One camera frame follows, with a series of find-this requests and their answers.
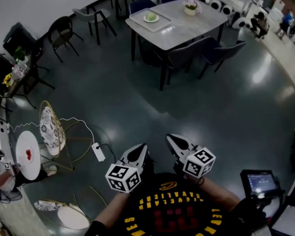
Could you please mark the pink flowers in white pot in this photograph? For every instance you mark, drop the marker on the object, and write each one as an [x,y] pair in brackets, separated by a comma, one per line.
[191,5]

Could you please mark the person's left forearm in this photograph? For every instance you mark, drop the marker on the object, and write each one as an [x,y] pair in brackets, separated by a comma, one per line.
[113,210]

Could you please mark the person's black printed shirt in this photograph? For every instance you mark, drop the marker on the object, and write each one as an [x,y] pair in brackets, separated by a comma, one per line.
[182,205]

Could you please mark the black side table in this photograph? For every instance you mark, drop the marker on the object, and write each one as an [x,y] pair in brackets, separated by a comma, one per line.
[32,75]

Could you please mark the round white table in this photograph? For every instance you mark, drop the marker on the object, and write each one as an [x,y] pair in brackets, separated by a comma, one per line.
[27,166]

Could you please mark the red item on round table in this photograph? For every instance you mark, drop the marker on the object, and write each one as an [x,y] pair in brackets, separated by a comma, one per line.
[29,154]

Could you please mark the white round plate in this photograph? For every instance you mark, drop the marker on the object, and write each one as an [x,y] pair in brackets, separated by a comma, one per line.
[147,20]

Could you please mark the black box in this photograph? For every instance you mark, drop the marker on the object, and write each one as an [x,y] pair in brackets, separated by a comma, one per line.
[18,39]

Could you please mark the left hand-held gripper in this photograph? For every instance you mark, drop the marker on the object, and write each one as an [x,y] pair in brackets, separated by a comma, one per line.
[123,178]

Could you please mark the grey rectangular tray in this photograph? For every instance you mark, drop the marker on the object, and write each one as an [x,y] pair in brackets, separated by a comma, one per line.
[140,21]

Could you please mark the brown chair with black frame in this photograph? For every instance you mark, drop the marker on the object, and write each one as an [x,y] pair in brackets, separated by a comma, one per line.
[61,31]

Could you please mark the black screen on stand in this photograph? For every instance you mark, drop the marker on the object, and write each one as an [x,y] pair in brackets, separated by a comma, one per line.
[260,183]

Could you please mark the grey marble table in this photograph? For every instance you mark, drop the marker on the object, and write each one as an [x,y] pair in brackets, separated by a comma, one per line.
[186,31]

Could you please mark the grey chair with black legs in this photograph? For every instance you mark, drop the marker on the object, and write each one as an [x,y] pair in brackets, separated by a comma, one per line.
[93,15]

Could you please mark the white power strip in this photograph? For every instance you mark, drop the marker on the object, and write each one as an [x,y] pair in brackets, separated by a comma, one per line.
[98,152]

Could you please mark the green cabbage vegetable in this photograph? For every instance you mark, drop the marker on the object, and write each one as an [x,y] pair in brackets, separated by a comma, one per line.
[151,16]

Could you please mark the small green potted plant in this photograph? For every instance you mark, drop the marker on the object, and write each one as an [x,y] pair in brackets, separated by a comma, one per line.
[19,53]

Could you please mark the yellow sunflower decoration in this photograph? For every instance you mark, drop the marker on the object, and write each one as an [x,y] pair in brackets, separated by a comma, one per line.
[7,79]

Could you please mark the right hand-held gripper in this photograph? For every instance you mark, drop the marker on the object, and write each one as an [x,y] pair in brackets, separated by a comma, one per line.
[198,163]

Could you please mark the person's right forearm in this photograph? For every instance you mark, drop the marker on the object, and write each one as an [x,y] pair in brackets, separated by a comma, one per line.
[218,193]

